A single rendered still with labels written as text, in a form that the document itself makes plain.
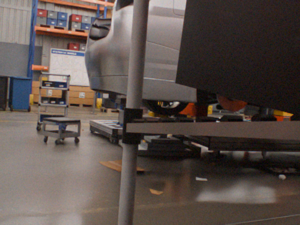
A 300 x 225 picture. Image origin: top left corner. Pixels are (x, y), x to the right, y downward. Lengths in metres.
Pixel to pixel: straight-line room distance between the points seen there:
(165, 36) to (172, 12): 0.19
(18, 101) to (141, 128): 9.78
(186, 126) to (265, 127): 0.14
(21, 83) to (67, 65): 1.48
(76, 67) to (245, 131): 10.47
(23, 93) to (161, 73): 7.96
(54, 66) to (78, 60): 0.74
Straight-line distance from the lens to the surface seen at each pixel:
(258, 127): 0.35
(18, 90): 10.30
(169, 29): 2.68
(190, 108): 4.83
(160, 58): 2.63
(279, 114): 3.24
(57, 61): 10.68
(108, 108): 11.90
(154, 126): 0.53
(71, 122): 4.95
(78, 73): 10.80
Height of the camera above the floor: 0.80
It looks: 3 degrees down
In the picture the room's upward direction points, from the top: 4 degrees clockwise
